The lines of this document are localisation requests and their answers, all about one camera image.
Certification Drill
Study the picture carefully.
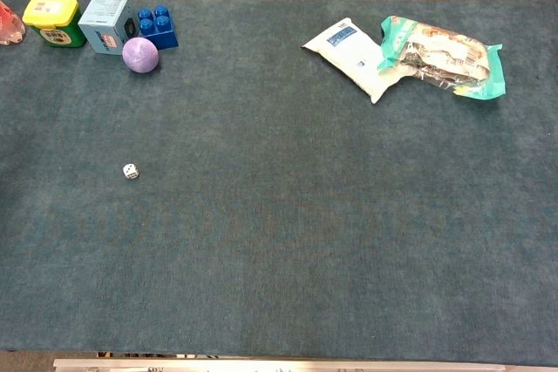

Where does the pink plastic bottle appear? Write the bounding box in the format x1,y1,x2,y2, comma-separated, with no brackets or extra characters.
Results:
0,0,26,46

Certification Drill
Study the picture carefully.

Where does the aluminium frame rail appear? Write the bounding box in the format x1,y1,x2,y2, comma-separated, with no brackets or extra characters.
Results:
52,357,507,372

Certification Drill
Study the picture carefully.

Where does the yellow-lidded green container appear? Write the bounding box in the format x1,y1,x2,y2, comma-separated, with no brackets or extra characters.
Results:
22,0,88,49

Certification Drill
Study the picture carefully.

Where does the teal snack bag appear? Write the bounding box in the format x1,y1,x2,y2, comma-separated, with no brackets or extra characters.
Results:
377,15,507,99

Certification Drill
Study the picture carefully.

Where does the light blue carton box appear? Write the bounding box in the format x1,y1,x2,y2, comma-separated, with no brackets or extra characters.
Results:
78,0,140,56

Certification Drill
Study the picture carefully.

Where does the white blue-printed pouch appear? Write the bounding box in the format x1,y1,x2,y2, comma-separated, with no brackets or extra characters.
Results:
301,17,394,105

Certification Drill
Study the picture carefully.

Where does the blue toy building brick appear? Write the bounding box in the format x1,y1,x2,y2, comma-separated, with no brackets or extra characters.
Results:
137,5,180,51

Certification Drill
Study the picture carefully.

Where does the purple ball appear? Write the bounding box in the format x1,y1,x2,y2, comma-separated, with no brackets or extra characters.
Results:
121,37,160,74

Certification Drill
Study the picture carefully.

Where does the green felt table mat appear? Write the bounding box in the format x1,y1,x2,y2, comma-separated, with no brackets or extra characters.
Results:
0,0,558,368

